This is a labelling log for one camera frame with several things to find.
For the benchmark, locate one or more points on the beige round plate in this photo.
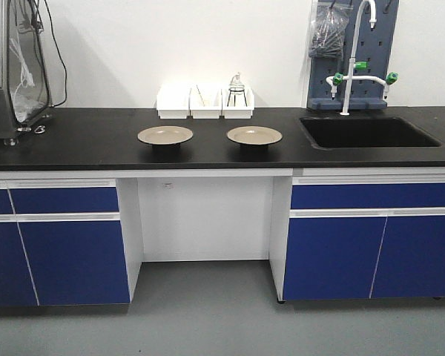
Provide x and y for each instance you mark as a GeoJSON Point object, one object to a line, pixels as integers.
{"type": "Point", "coordinates": [166, 136]}
{"type": "Point", "coordinates": [254, 136]}

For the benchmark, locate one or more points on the left blue cabinet unit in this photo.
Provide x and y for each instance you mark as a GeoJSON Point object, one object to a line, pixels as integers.
{"type": "Point", "coordinates": [61, 244]}

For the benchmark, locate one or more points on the plastic bag of pegs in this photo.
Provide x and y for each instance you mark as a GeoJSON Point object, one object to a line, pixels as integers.
{"type": "Point", "coordinates": [329, 29]}

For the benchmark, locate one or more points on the right blue cabinet unit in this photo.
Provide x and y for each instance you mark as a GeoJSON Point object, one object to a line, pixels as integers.
{"type": "Point", "coordinates": [350, 240]}

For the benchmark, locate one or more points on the black lab sink basin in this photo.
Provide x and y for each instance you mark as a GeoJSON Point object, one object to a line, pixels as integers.
{"type": "Point", "coordinates": [387, 132]}

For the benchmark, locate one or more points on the black wire tripod stand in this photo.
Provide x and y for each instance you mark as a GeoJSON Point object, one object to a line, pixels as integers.
{"type": "Point", "coordinates": [236, 98]}

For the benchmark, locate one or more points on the glass alcohol lamp flask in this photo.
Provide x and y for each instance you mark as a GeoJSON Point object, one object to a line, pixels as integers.
{"type": "Point", "coordinates": [236, 85]}

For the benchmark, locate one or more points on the silver lab machine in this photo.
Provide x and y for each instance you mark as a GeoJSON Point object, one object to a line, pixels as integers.
{"type": "Point", "coordinates": [24, 88]}

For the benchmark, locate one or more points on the left white storage bin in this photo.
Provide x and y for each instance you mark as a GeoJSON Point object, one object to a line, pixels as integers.
{"type": "Point", "coordinates": [172, 102]}

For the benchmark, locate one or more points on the white storage bin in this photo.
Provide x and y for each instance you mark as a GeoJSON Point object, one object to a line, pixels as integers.
{"type": "Point", "coordinates": [172, 102]}
{"type": "Point", "coordinates": [213, 103]}
{"type": "Point", "coordinates": [240, 112]}

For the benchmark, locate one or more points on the middle white storage bin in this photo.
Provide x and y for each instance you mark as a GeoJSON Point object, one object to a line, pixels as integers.
{"type": "Point", "coordinates": [213, 103]}

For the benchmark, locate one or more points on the white gooseneck lab faucet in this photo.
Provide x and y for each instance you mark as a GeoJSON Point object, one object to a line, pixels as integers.
{"type": "Point", "coordinates": [338, 78]}

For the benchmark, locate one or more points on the blue-grey pegboard drying rack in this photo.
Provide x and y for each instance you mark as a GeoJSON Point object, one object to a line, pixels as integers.
{"type": "Point", "coordinates": [374, 47]}

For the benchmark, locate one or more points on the blue cabinet unit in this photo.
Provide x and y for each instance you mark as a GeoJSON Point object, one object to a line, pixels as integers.
{"type": "Point", "coordinates": [61, 244]}
{"type": "Point", "coordinates": [350, 240]}

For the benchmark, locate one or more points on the right white storage bin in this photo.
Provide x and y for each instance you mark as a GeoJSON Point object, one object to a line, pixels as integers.
{"type": "Point", "coordinates": [240, 112]}

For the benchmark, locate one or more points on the red glass stirring rod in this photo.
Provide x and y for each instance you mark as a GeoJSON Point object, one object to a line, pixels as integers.
{"type": "Point", "coordinates": [200, 95]}

